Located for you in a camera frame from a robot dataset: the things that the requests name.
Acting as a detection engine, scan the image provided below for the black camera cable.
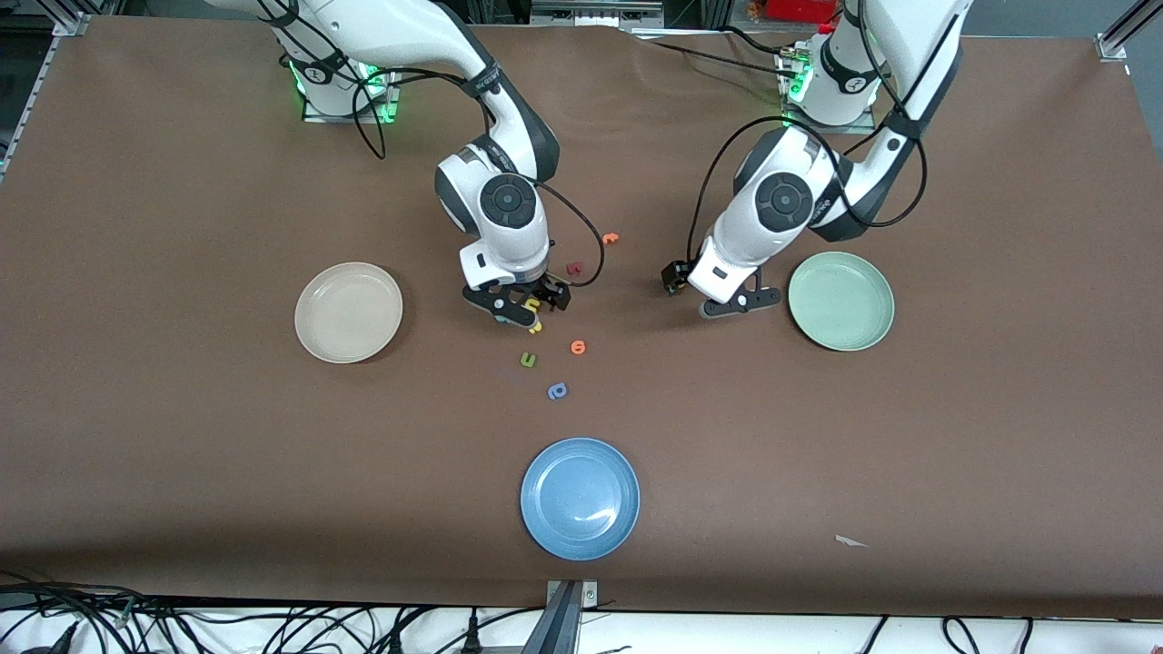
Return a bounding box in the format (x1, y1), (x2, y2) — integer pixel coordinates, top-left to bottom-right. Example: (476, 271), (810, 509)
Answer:
(259, 0), (606, 290)
(686, 0), (929, 266)

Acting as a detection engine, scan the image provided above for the grey metal bracket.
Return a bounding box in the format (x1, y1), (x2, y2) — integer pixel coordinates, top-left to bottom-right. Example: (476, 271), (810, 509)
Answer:
(543, 580), (599, 654)

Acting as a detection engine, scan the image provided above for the beige round plate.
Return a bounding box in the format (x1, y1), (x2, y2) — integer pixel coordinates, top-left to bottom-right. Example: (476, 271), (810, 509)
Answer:
(294, 262), (404, 365)

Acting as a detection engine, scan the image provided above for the green round plate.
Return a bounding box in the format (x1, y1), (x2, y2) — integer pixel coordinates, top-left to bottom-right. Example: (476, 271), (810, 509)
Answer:
(787, 251), (896, 352)

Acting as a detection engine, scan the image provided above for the black base cable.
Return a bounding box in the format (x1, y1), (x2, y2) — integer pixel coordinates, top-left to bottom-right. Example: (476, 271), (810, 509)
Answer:
(636, 25), (791, 87)

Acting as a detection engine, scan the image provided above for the blue round plate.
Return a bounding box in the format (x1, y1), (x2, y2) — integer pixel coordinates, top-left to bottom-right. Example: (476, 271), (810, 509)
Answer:
(520, 437), (641, 561)

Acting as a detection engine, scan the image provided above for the red box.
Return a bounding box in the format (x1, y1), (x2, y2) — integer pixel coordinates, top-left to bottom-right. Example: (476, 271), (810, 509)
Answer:
(766, 0), (841, 24)

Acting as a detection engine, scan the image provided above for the aluminium frame rail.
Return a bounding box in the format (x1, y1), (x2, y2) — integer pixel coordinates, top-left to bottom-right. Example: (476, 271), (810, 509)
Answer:
(1095, 0), (1148, 63)
(0, 11), (92, 178)

